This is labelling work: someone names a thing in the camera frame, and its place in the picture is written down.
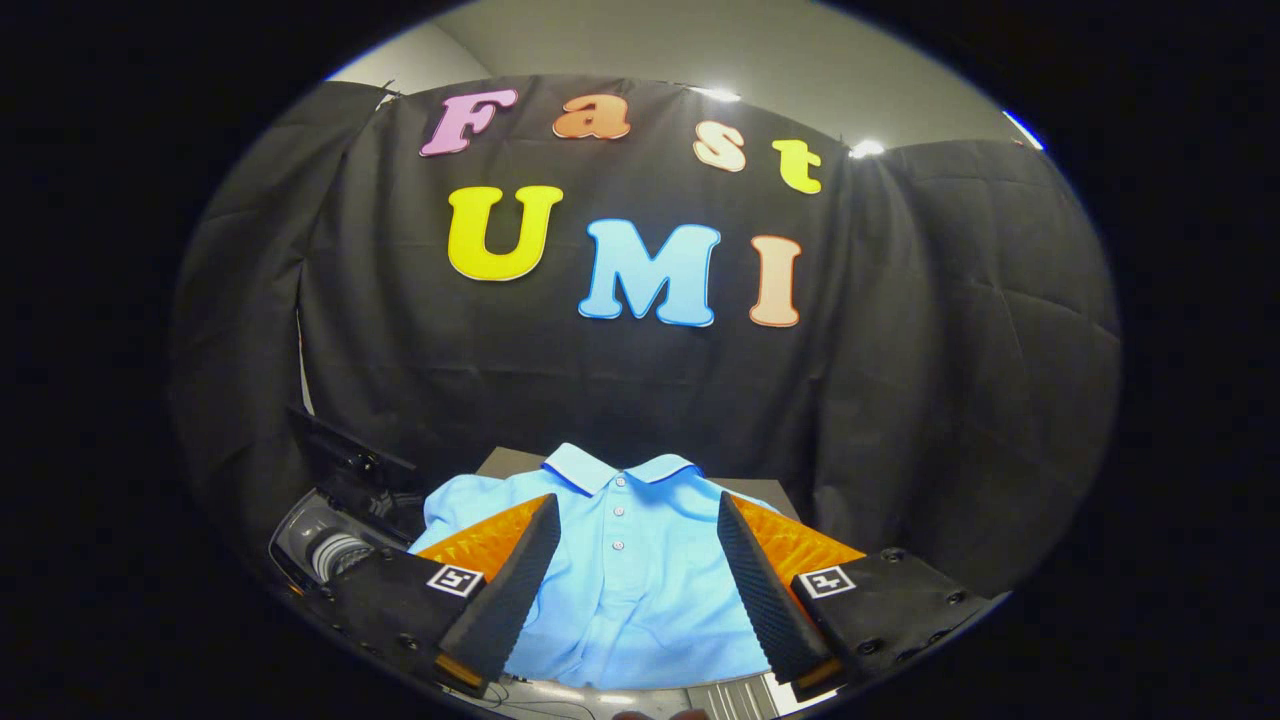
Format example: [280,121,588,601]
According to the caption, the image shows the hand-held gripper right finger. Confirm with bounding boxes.
[717,492,996,701]

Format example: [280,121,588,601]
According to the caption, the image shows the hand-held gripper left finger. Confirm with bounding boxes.
[300,493,562,699]

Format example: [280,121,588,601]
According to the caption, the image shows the light blue polo shirt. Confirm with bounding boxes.
[408,442,801,691]

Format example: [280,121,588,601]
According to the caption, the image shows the dark washing machine lid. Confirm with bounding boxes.
[285,405,426,541]

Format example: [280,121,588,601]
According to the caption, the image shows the grey ribbed panel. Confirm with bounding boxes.
[690,672,811,719]

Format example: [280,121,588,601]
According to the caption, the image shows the grey cabinet with dark top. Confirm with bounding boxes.
[475,447,801,523]

